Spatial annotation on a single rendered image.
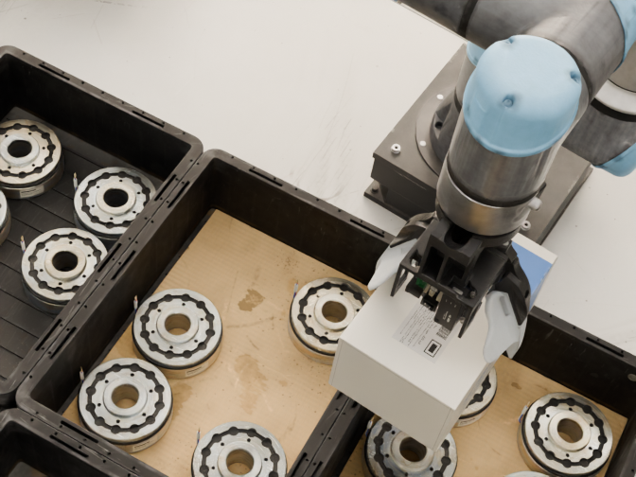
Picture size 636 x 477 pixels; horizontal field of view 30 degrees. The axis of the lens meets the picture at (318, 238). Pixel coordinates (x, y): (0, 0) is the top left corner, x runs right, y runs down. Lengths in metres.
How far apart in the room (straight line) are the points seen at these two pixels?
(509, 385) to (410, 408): 0.36
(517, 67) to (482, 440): 0.65
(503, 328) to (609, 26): 0.29
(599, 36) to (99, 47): 1.08
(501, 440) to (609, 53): 0.61
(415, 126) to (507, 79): 0.84
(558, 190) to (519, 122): 0.83
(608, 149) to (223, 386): 0.54
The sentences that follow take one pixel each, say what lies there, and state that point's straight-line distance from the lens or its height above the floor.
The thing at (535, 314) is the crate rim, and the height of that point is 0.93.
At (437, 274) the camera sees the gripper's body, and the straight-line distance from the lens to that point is 0.97.
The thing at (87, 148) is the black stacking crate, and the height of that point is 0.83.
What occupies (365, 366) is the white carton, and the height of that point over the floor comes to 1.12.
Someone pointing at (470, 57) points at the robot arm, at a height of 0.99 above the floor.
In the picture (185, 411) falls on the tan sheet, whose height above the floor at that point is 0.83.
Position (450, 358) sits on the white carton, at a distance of 1.06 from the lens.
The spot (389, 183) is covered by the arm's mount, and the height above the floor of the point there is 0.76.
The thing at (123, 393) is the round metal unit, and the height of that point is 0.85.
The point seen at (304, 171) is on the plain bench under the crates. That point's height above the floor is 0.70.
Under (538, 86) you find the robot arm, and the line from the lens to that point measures 0.82.
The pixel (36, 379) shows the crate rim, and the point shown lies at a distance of 1.27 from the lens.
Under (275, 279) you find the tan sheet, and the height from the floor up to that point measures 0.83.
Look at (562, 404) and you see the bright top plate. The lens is 1.40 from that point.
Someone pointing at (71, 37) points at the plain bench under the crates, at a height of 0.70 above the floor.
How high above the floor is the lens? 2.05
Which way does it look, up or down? 55 degrees down
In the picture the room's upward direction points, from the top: 11 degrees clockwise
